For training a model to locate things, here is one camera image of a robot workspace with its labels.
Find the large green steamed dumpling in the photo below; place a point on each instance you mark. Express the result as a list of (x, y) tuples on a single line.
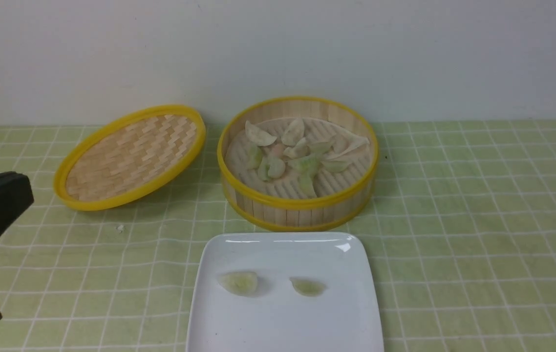
[(241, 283)]

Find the small green steamed dumpling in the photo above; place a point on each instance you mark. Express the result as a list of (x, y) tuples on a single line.
[(308, 287)]

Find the white square plate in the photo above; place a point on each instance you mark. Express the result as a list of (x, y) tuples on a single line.
[(345, 318)]

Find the yellow rimmed bamboo steamer lid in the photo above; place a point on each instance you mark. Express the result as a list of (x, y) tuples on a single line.
[(130, 158)]

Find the green dumpling left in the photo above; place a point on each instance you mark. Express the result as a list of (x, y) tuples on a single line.
[(255, 157)]

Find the white dumpling back left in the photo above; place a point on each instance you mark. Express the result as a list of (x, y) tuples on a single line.
[(258, 136)]

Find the white dumpling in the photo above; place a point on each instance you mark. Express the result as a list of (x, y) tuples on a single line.
[(294, 133), (258, 136)]

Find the pale dumpling centre left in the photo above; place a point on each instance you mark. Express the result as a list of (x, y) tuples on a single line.
[(275, 167)]

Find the pale dumpling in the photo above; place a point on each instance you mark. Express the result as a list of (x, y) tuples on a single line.
[(335, 166), (275, 167)]

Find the white steamer liner cloth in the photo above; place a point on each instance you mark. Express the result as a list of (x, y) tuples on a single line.
[(330, 140)]

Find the white dumpling back centre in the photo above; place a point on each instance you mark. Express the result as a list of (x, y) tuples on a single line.
[(294, 133)]

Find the yellow rimmed bamboo steamer basket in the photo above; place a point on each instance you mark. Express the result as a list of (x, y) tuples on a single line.
[(281, 214)]

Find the green dumpling front centre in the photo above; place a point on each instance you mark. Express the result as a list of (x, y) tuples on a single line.
[(305, 182)]

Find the pale dumpling right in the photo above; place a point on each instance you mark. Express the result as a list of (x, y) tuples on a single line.
[(335, 166)]

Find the green checkered tablecloth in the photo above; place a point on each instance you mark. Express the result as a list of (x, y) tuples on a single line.
[(460, 235)]

